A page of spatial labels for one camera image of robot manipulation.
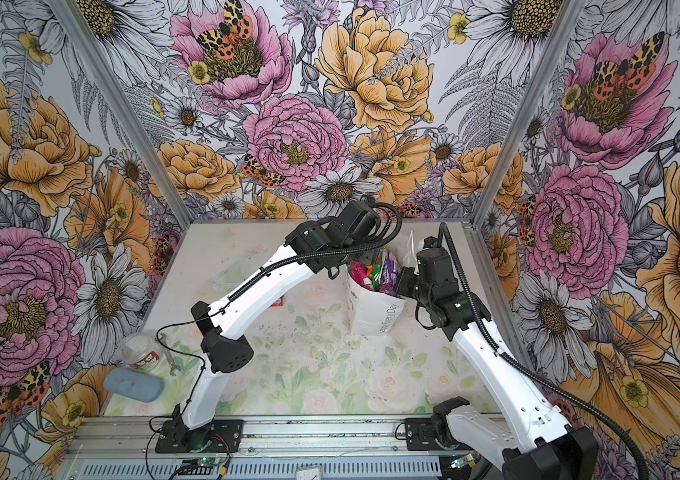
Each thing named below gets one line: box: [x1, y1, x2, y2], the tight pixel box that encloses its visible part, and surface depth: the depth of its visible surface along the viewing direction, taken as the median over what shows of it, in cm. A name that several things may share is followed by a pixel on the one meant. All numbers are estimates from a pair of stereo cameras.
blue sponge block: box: [104, 367, 165, 403], surface depth 81 cm
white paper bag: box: [347, 271, 406, 334], surface depth 78 cm
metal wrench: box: [159, 333, 178, 376], surface depth 88 cm
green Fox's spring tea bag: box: [372, 251, 387, 291], surface depth 79 cm
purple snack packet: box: [381, 251, 398, 295], surface depth 77 cm
